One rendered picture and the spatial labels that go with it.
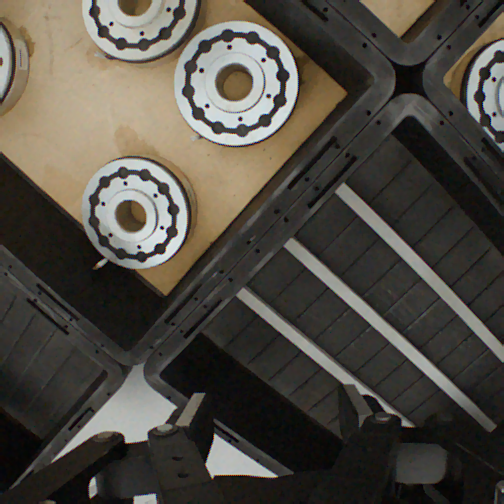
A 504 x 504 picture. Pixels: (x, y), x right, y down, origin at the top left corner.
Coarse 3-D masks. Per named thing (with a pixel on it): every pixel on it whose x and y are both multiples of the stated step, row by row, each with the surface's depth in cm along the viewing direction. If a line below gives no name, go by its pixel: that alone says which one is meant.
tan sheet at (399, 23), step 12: (360, 0) 30; (372, 0) 30; (384, 0) 30; (396, 0) 30; (408, 0) 30; (420, 0) 30; (432, 0) 30; (384, 12) 30; (396, 12) 30; (408, 12) 30; (420, 12) 30; (396, 24) 31; (408, 24) 30
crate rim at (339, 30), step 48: (288, 0) 22; (384, 96) 24; (336, 144) 26; (288, 192) 26; (0, 240) 29; (240, 240) 27; (48, 288) 30; (192, 288) 29; (96, 336) 31; (144, 336) 30
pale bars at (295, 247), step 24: (336, 192) 35; (360, 216) 35; (288, 240) 36; (312, 264) 37; (336, 288) 37; (264, 312) 39; (360, 312) 38; (456, 312) 37; (288, 336) 39; (384, 336) 38; (480, 336) 38; (360, 384) 40; (384, 408) 41
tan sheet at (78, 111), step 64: (0, 0) 32; (64, 0) 32; (64, 64) 34; (128, 64) 33; (0, 128) 36; (64, 128) 36; (128, 128) 35; (64, 192) 38; (256, 192) 36; (192, 256) 39
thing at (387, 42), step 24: (336, 0) 23; (456, 0) 21; (480, 0) 21; (360, 24) 22; (384, 24) 22; (432, 24) 22; (456, 24) 22; (384, 48) 23; (408, 48) 22; (432, 48) 22
